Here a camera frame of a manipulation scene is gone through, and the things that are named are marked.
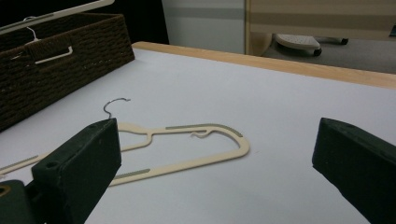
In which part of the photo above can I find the beige striped wooden cabinet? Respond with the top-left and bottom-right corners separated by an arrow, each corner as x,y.
244,0 -> 396,57

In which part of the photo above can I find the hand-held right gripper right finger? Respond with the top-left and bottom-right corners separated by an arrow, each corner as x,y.
312,117 -> 396,224

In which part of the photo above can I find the white wheeled chair base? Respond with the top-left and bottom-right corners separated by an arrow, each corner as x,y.
274,33 -> 349,58

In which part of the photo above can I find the brown woven basket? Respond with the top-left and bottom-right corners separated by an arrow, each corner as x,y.
0,12 -> 135,133

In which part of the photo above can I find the white grey-striped panel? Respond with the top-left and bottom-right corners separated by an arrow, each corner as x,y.
162,0 -> 247,55

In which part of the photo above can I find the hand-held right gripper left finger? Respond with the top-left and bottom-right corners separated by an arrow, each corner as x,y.
31,118 -> 122,224

